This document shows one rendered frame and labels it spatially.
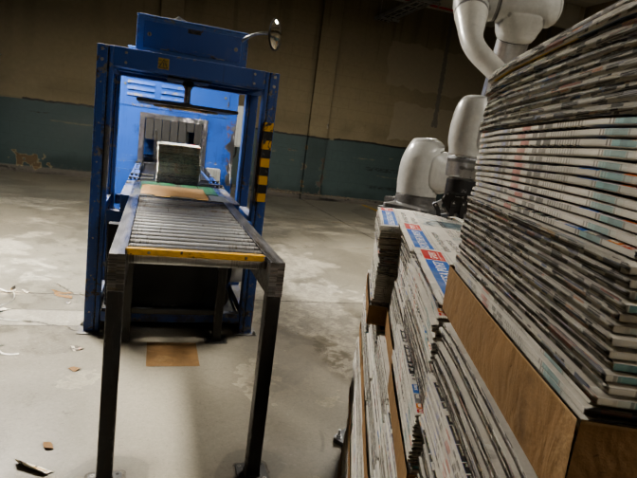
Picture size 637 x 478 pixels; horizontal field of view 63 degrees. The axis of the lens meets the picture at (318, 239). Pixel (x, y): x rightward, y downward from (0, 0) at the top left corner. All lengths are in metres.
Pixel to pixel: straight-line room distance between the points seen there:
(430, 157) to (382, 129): 9.45
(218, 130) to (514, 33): 3.89
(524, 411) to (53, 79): 10.44
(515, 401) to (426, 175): 1.68
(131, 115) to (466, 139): 4.26
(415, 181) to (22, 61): 9.30
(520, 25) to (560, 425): 1.62
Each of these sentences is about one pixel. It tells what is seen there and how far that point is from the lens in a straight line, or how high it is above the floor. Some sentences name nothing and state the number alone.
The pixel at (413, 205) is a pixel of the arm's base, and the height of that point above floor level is 1.02.
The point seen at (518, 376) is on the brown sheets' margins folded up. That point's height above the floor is 1.10.
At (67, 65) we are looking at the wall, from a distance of 10.58.
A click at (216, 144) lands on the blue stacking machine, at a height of 1.05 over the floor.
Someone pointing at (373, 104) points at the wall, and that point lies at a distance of 11.32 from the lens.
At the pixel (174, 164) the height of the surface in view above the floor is 0.93.
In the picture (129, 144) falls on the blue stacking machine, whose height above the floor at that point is 0.95.
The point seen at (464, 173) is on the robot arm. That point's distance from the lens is 1.37.
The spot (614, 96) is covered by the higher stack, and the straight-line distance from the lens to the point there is 0.27.
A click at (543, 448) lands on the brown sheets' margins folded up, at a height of 1.08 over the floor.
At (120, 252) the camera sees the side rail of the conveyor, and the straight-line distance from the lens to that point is 1.70.
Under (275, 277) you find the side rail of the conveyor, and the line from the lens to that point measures 1.74.
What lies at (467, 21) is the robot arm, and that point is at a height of 1.60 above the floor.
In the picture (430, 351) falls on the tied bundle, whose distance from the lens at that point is 0.55.
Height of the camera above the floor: 1.21
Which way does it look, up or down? 11 degrees down
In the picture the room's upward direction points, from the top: 8 degrees clockwise
